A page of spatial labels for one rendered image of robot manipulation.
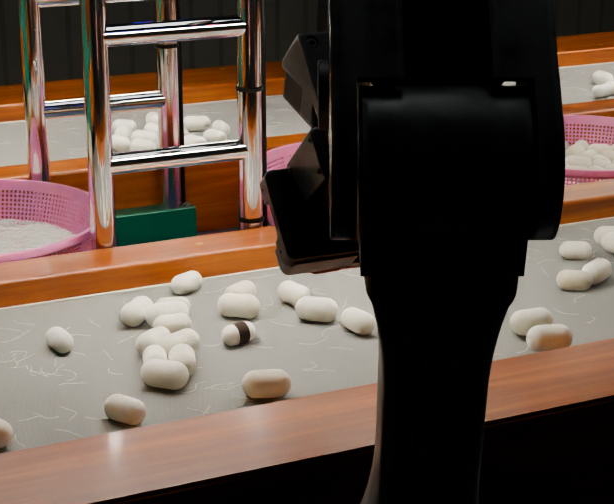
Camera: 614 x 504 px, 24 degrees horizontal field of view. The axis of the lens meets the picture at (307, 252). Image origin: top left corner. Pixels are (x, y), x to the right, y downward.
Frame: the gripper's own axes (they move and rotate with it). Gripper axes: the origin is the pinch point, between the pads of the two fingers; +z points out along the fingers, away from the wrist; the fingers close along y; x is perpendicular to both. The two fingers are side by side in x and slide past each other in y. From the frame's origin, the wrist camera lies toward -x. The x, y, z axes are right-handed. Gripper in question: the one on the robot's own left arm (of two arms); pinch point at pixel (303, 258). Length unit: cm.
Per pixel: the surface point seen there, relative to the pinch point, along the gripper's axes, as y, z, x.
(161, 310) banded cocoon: 4.9, 20.1, -4.5
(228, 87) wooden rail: -32, 80, -56
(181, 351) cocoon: 6.6, 12.5, 1.6
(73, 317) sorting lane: 10.9, 25.9, -7.1
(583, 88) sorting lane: -82, 70, -45
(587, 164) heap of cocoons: -59, 44, -23
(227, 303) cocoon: -1.0, 20.2, -4.3
